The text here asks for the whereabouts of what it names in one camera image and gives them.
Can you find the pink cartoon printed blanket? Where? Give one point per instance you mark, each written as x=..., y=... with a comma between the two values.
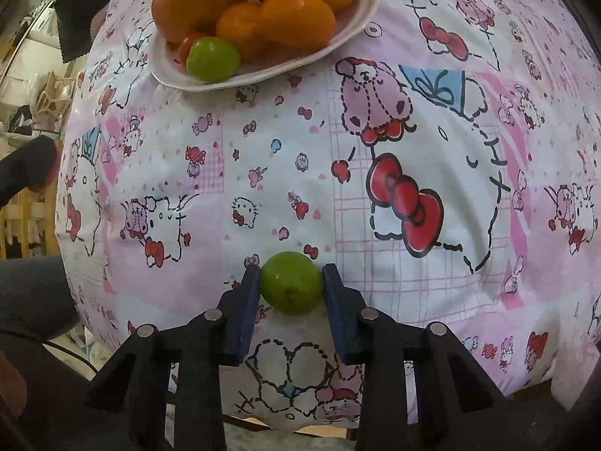
x=281, y=174

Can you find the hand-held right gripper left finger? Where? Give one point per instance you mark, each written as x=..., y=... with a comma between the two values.
x=249, y=310

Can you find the small green fruit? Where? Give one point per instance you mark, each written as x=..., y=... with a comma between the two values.
x=291, y=286
x=213, y=58

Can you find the small mandarin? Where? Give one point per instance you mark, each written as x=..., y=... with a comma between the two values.
x=237, y=28

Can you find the red apple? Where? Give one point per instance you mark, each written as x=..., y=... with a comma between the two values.
x=188, y=2

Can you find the beige wooden stool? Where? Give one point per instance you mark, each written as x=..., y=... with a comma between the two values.
x=54, y=96

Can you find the person's grey trouser leg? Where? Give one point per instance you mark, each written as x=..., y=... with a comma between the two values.
x=28, y=300

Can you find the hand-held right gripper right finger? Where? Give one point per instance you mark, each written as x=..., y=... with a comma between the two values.
x=338, y=314

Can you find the black zigzag-edged cloth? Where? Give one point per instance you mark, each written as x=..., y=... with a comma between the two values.
x=77, y=19

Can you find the wooden crib rail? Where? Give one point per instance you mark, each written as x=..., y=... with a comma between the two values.
x=23, y=225

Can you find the small red fruit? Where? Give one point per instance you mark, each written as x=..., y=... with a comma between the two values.
x=184, y=47

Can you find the medium orange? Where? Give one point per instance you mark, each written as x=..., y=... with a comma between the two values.
x=300, y=21

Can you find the pink rimmed white plate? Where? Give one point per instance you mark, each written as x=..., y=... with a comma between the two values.
x=347, y=23

